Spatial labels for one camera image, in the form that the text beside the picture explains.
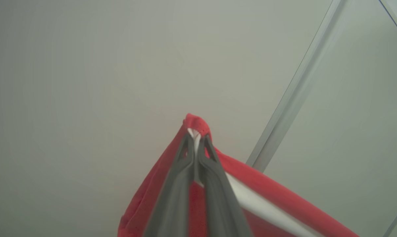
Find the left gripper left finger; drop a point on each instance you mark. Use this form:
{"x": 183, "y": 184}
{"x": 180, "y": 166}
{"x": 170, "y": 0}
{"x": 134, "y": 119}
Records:
{"x": 173, "y": 197}

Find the red shorts with white trim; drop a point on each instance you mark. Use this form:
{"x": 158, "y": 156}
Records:
{"x": 267, "y": 191}

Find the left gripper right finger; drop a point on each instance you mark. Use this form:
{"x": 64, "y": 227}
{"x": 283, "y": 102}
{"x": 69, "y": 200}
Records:
{"x": 221, "y": 204}

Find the grey metal partition post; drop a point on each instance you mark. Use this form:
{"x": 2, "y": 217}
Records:
{"x": 300, "y": 82}

